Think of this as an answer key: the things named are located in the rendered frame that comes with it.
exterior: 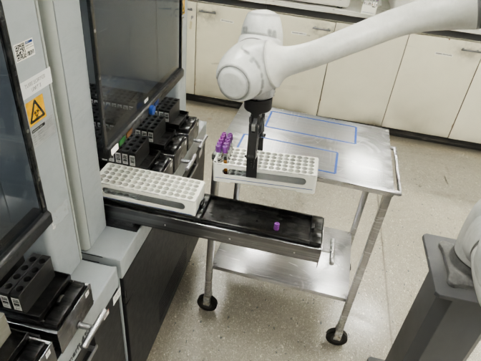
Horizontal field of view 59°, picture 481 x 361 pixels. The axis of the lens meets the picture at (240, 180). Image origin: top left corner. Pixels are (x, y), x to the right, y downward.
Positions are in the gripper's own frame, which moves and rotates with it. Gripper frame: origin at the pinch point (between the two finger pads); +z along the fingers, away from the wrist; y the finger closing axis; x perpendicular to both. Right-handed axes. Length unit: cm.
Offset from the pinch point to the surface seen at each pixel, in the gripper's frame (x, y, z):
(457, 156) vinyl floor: -129, 202, 100
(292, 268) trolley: -15, 23, 64
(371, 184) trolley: -36.3, 13.1, 11.6
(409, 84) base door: -83, 215, 51
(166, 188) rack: 22.4, -13.9, 4.2
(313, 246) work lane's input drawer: -19.5, -19.6, 12.0
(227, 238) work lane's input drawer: 3.4, -19.9, 13.6
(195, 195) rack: 13.6, -15.1, 4.0
